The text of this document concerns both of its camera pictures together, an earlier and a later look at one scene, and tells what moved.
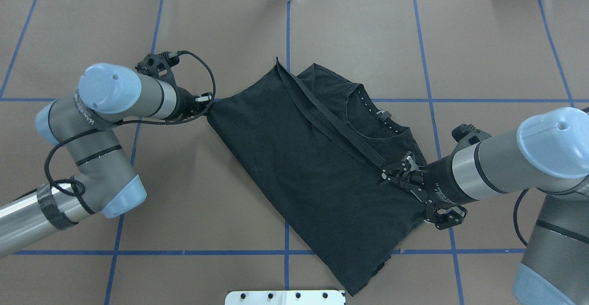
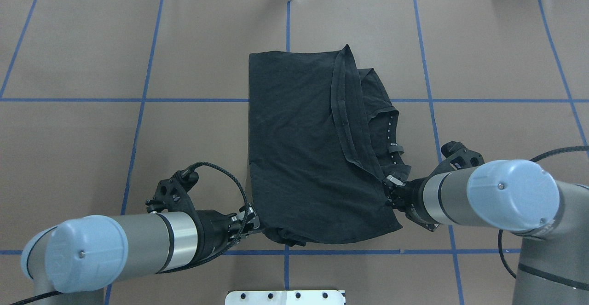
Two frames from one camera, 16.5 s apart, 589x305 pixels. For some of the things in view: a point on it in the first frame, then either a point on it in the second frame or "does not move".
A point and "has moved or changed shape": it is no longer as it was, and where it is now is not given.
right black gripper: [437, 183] -> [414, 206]
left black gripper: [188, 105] -> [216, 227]
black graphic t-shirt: [310, 151] has moved or changed shape
